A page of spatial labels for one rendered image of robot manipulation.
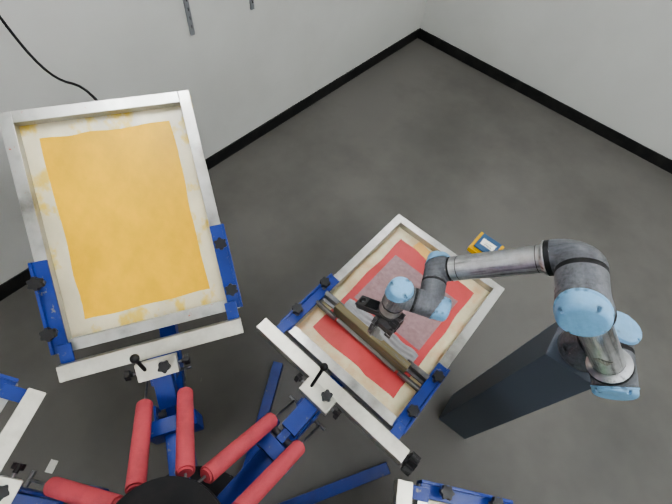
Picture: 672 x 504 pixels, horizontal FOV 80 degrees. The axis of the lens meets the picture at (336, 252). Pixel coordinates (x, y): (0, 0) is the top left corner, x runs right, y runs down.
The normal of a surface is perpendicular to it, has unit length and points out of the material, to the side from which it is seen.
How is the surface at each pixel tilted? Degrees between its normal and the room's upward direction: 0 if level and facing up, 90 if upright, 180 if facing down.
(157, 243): 32
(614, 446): 0
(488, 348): 0
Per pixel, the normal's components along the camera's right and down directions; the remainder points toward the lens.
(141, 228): 0.25, -0.03
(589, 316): -0.37, 0.70
